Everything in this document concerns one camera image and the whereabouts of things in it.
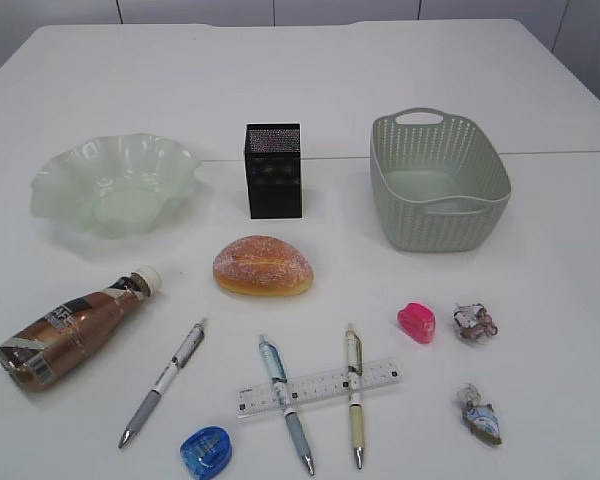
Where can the sugared bread roll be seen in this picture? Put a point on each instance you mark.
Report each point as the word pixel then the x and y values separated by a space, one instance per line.
pixel 260 265

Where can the pink pencil sharpener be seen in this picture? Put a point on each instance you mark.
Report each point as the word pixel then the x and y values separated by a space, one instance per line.
pixel 417 321

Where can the paper ball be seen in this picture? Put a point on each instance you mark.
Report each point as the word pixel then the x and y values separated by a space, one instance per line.
pixel 479 417
pixel 474 322

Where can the white and grey pen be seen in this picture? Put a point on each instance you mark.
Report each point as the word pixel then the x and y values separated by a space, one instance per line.
pixel 178 360

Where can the brown coffee drink bottle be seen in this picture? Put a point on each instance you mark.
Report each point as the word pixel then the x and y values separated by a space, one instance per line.
pixel 49 348

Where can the black mesh pen holder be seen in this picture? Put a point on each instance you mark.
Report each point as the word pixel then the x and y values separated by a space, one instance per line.
pixel 272 154

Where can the blue and grey pen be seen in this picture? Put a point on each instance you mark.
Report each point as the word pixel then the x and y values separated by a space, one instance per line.
pixel 277 374

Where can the cream and beige pen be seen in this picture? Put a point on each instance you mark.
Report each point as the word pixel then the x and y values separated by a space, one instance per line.
pixel 356 416

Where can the grey-green woven plastic basket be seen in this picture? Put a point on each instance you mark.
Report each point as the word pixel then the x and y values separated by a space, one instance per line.
pixel 438 187

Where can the pale green wavy glass plate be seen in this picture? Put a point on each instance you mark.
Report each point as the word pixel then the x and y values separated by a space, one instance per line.
pixel 115 186

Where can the blue pencil sharpener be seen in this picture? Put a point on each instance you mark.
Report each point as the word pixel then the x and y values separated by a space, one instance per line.
pixel 206 453

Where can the clear plastic ruler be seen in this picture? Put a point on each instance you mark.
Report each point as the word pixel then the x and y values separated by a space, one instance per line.
pixel 258 399

